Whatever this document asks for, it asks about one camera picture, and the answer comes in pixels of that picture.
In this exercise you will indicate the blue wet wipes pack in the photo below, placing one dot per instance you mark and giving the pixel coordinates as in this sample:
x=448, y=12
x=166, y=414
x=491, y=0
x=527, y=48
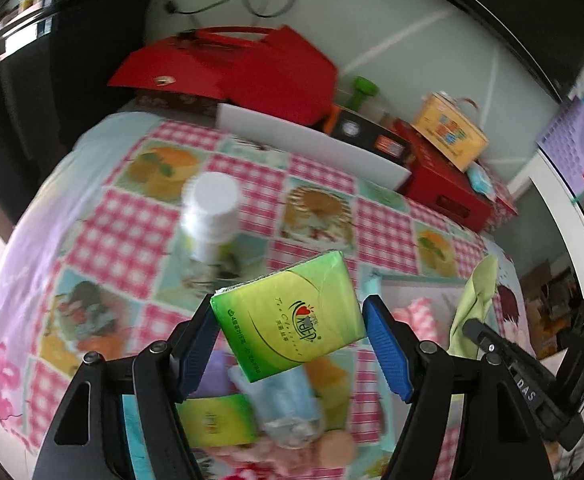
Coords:
x=479, y=180

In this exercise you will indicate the cardboard box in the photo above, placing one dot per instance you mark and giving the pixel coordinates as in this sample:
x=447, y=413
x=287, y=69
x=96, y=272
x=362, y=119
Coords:
x=541, y=305

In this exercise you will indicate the white flat board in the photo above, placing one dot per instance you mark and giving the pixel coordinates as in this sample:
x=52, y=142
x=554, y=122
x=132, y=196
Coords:
x=297, y=137

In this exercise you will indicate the black box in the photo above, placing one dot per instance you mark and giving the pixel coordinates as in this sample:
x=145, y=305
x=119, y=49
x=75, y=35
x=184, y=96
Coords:
x=361, y=130

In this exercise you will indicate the yellow carry box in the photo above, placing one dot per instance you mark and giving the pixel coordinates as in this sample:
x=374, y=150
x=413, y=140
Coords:
x=446, y=132

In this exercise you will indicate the purple wall poster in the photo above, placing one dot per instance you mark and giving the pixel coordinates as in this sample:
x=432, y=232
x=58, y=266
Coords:
x=571, y=140

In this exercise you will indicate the pink chevron cloth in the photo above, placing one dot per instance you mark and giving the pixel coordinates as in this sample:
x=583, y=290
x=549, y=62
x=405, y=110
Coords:
x=416, y=312

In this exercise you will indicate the blue face mask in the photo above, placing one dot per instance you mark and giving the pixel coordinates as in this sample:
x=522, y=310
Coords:
x=287, y=400

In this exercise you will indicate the white plastic bottle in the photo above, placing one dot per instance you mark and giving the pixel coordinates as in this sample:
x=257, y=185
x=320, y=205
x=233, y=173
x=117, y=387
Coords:
x=209, y=210

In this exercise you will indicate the light green cloth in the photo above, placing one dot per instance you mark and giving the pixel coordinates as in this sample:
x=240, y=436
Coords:
x=479, y=295

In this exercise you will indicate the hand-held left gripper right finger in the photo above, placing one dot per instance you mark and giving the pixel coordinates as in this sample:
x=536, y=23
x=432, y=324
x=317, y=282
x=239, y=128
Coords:
x=386, y=355

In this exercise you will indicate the red patterned tin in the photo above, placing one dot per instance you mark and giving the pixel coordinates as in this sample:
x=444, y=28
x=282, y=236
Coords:
x=504, y=205

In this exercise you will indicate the purple cloth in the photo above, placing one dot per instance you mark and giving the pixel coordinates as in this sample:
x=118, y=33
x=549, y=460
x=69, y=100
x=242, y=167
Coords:
x=219, y=377

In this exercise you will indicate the white shelf unit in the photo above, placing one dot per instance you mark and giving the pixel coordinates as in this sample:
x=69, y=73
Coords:
x=566, y=220

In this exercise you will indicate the black cabinet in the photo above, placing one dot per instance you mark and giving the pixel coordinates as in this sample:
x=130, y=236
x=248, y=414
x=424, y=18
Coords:
x=97, y=60

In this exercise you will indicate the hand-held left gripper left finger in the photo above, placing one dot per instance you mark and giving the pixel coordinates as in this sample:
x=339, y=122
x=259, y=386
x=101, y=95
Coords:
x=197, y=345

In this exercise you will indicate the teal shallow box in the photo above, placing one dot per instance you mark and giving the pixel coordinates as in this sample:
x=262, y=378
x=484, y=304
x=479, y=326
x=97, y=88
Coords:
x=421, y=290

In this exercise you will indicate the green tissue packet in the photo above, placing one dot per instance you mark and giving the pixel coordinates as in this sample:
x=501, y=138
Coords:
x=292, y=315
x=217, y=420

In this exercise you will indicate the green dumbbell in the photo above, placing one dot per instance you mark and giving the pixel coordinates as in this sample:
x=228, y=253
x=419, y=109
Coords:
x=364, y=87

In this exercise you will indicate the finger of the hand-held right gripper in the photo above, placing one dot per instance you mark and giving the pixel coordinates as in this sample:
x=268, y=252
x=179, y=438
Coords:
x=479, y=332

